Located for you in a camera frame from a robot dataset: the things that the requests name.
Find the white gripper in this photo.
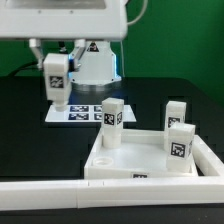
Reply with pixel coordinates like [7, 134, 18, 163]
[0, 0, 128, 72]

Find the white square table top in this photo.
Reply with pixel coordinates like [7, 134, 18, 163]
[84, 129, 198, 179]

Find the white L-shaped obstacle fence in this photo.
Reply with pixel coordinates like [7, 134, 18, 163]
[0, 137, 224, 211]

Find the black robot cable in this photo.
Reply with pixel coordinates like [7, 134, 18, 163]
[7, 60, 38, 78]

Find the white marker base plate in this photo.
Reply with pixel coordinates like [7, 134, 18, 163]
[44, 104, 137, 124]

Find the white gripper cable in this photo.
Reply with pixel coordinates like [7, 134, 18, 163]
[126, 0, 149, 27]

